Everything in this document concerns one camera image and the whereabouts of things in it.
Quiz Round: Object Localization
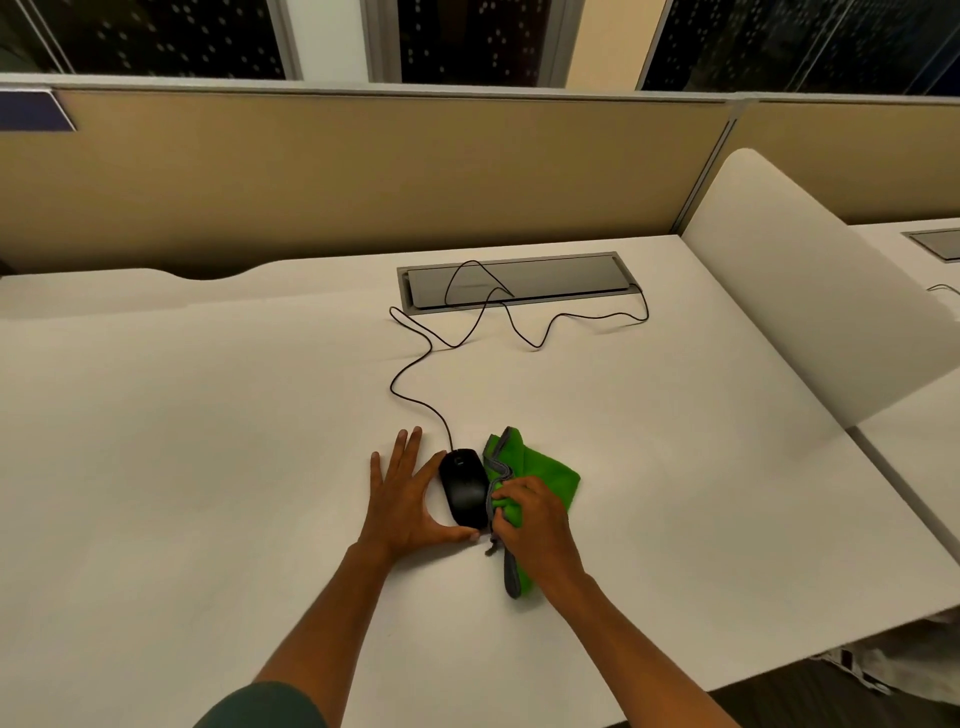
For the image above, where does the person's left hand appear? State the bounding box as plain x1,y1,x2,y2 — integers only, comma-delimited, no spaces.
357,426,482,566

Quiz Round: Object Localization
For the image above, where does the person's right hand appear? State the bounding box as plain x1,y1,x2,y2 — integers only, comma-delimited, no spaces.
490,476,588,598

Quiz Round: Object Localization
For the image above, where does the black computer mouse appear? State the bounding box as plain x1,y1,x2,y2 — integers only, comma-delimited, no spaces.
438,447,493,533

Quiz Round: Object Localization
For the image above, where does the green microfibre cloth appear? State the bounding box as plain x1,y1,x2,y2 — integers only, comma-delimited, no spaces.
480,426,582,600

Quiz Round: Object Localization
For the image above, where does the person's left forearm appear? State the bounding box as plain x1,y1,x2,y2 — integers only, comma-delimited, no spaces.
253,541,396,728

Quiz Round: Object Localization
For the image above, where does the person's right forearm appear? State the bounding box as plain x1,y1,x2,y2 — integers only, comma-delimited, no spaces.
538,571,742,728

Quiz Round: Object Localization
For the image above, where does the dark green sleeve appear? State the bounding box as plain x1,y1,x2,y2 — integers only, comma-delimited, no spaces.
192,681,330,728

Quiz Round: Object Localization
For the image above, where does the beige cubicle partition panel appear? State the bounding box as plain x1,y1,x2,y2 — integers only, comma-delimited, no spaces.
0,73,742,280
672,93,960,235

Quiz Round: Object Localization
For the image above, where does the white curved desk divider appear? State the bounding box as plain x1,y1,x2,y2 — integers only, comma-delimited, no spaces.
680,147,960,430

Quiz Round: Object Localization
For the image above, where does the white object under desk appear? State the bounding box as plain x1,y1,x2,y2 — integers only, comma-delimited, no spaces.
813,609,960,708

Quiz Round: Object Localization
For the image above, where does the dark glass window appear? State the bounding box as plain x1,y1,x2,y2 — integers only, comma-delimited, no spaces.
361,0,585,89
636,0,960,98
0,0,303,81

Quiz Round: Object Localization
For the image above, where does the dark blue partition label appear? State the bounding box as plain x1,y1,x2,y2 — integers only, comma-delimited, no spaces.
0,88,78,134

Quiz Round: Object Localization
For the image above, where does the black mouse cable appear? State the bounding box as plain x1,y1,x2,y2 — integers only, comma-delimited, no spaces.
387,259,651,453

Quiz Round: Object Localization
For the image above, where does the grey desk cable tray lid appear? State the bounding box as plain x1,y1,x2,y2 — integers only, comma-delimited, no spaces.
396,251,644,315
902,228,960,264

